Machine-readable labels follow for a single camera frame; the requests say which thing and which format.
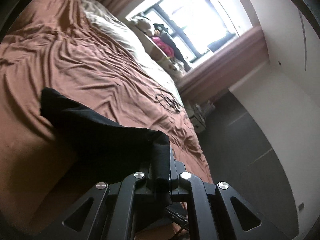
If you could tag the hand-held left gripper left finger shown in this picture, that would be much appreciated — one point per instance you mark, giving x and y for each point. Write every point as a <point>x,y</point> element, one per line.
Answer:
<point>146,180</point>

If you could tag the beige plush toy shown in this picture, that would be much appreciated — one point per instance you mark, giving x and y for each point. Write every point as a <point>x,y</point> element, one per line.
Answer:
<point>142,25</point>

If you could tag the black pants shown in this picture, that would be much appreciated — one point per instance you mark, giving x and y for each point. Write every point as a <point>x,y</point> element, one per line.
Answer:
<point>100,135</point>

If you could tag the pink cloth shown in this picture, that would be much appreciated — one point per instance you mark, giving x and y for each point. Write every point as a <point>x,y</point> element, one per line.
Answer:
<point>163,45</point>

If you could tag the bear print cushion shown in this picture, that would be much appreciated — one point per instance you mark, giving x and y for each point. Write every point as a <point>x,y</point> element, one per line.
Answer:
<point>170,65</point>

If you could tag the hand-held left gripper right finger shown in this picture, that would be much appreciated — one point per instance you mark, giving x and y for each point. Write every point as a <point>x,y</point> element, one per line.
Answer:
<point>176,180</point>

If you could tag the white nightstand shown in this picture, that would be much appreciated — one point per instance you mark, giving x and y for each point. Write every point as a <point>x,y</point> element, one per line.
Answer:
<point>200,120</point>

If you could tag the window with black frame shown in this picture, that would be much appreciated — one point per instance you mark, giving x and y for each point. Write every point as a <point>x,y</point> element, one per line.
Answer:
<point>195,17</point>

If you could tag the bed with brown sheet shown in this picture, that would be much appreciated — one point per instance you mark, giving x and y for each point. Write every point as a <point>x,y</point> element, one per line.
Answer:
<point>75,62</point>

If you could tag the black plush toy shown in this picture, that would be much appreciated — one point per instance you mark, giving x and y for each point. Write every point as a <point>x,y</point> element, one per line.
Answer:
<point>160,27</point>

